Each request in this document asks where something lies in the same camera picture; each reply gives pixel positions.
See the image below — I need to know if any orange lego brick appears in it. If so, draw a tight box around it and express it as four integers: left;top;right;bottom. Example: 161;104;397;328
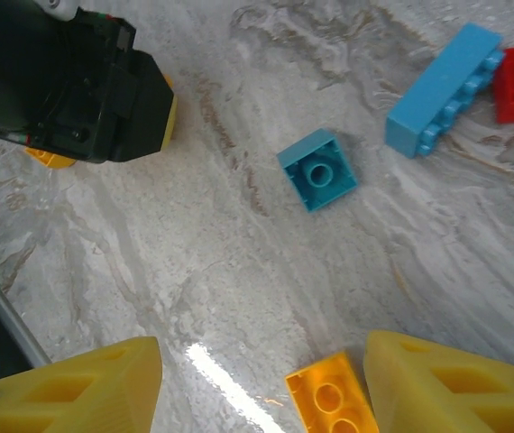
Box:
284;350;381;433

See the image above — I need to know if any aluminium mounting rail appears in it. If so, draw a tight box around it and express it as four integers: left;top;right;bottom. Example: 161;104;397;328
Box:
0;245;54;367

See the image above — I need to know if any blue long lego brick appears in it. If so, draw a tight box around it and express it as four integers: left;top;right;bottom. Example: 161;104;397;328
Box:
384;23;507;160

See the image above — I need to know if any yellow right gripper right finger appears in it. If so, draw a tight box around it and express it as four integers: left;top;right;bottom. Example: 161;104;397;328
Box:
363;329;514;433

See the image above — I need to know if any blue small lego brick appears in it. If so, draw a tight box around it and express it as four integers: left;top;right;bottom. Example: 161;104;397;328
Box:
276;127;360;215

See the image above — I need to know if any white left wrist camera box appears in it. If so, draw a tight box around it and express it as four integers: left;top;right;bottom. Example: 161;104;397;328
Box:
31;0;81;22

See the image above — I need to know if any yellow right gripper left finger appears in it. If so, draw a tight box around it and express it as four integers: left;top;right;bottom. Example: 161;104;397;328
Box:
0;336;164;433

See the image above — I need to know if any yellow half-round lego piece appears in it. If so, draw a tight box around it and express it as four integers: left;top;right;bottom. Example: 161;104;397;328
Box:
23;143;78;170

